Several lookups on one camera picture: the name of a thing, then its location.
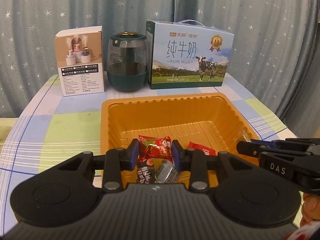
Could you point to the orange plastic tray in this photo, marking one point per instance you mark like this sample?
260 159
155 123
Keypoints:
208 119

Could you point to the red square snack packet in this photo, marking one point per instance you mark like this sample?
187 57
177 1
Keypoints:
207 150

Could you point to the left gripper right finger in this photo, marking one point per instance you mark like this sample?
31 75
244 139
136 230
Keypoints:
197 163

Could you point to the beige sofa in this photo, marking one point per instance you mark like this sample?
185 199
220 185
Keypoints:
6 124

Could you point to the clear black snack packet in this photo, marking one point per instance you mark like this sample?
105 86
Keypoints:
167 173

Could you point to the blue star curtain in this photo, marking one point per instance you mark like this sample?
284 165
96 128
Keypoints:
270 46

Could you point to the blue milk carton box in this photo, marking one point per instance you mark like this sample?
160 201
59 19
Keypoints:
187 54

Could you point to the white humidifier box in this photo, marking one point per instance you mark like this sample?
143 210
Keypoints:
79 59

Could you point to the right hand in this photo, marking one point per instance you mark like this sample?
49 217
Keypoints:
310 209

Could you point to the dark green humidifier jar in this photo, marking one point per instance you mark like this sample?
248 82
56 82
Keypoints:
127 61

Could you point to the plaid tablecloth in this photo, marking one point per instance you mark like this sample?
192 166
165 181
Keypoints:
53 128

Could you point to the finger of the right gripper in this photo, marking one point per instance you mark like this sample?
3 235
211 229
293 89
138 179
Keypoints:
289 144
251 149

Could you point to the large red snack packet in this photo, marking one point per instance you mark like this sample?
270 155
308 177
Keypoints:
152 147

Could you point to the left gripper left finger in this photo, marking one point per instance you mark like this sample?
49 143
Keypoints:
113 163

